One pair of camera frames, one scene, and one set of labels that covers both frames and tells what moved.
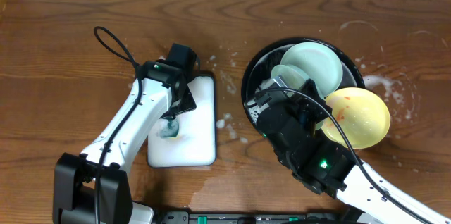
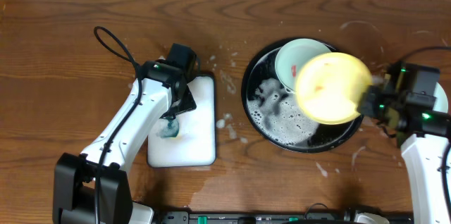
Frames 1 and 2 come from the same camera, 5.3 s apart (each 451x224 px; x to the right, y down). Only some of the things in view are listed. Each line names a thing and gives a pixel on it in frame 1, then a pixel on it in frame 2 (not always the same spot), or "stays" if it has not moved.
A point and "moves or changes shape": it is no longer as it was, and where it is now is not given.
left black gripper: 185,103 stays
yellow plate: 363,116 -> 328,86
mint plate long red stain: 309,61 -> 441,102
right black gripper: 311,105 -> 373,94
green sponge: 167,127 stays
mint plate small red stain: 322,65 moves or changes shape
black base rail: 182,217 stays
